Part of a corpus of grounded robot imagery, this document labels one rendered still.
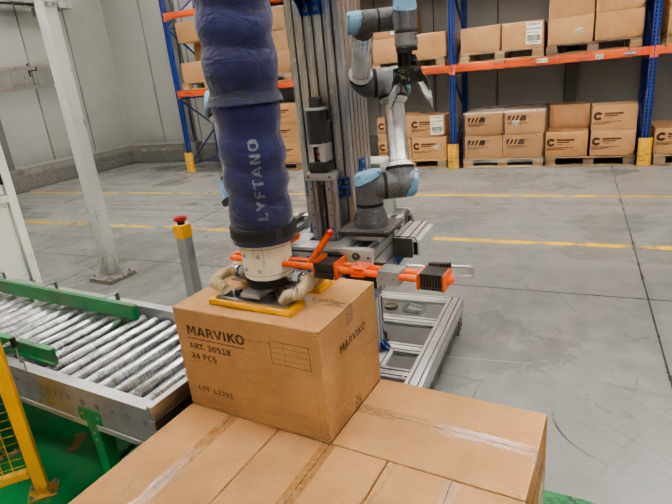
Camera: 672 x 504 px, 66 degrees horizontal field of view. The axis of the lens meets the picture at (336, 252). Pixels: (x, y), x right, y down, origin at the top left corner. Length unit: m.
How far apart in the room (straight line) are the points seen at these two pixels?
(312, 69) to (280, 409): 1.40
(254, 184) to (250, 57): 0.37
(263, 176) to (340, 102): 0.77
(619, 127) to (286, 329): 7.50
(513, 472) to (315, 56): 1.74
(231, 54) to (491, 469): 1.40
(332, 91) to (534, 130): 6.49
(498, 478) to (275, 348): 0.75
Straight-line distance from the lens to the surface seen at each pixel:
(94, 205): 5.22
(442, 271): 1.52
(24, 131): 12.38
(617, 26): 8.59
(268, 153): 1.63
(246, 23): 1.60
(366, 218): 2.14
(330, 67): 2.32
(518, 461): 1.72
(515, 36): 8.63
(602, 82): 9.90
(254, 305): 1.74
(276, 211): 1.67
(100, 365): 2.58
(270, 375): 1.75
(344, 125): 2.31
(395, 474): 1.65
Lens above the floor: 1.66
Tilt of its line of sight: 19 degrees down
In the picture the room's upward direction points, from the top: 6 degrees counter-clockwise
